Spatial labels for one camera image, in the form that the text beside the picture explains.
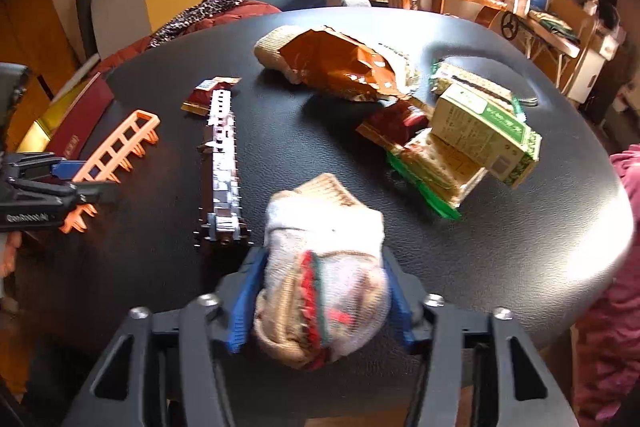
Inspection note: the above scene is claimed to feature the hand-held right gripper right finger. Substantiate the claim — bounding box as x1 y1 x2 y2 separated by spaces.
382 249 581 427

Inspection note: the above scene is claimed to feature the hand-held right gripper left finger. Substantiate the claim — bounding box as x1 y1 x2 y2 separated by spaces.
62 247 271 427

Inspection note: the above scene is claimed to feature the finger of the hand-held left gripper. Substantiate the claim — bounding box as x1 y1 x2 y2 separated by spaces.
0 179 122 214
0 151 85 182

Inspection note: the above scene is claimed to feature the dark red gift box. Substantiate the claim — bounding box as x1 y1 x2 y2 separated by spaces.
17 72 116 158

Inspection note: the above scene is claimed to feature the orange plastic toy rack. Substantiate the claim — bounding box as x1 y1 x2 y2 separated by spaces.
60 109 161 235

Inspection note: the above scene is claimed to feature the white sock with striped toe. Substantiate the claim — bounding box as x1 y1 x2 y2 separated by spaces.
252 173 391 370

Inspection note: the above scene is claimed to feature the green soda cracker packet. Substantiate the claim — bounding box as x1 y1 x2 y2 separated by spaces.
386 129 488 222

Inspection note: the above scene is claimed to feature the cream sock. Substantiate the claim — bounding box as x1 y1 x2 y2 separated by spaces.
254 27 311 85

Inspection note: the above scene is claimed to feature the person's left hand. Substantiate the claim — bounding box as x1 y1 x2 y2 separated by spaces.
0 232 22 280

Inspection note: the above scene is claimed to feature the long brown silver wrapper strip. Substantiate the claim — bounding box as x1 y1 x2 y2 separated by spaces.
192 88 251 253

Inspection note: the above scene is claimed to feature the small red snack packet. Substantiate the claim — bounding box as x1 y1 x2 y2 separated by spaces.
181 77 241 115

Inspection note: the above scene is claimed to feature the red and gold snack packet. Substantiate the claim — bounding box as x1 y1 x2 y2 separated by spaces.
356 99 433 152

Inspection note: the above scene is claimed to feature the green carton box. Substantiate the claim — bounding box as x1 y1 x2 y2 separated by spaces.
430 83 543 188

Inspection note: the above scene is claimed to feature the leopard print cloth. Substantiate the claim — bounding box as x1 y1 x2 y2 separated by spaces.
150 0 251 50

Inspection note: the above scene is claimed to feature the person's pink clothing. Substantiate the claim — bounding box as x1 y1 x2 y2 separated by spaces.
570 144 640 418

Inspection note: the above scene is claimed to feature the green sandwich cracker packet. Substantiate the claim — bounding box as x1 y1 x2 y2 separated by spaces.
429 59 528 122

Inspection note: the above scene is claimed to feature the orange snack bag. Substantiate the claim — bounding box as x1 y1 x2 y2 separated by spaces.
279 26 423 102

